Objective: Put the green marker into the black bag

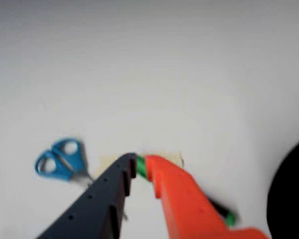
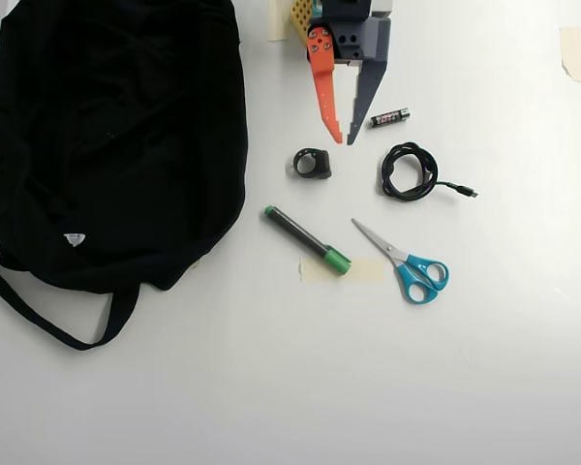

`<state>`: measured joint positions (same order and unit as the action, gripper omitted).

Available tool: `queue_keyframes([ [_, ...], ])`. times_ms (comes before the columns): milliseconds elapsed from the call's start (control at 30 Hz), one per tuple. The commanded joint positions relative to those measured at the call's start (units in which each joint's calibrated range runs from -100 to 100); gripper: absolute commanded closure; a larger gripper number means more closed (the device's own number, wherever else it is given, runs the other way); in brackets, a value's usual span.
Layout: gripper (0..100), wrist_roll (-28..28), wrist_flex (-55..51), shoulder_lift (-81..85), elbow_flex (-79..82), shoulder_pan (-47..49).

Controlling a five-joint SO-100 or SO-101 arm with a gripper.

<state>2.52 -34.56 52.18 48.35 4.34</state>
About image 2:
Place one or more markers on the dark grey-blue gripper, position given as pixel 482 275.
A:
pixel 354 47

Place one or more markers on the green and black marker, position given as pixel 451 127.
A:
pixel 300 236

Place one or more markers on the yellow perforated robot base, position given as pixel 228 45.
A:
pixel 299 19

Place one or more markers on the black fabric bag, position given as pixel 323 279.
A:
pixel 116 145

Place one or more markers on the black AA battery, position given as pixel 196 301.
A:
pixel 389 118

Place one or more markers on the long beige masking tape strip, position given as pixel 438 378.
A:
pixel 368 271

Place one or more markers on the torn beige masking tape piece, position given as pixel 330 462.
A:
pixel 575 53

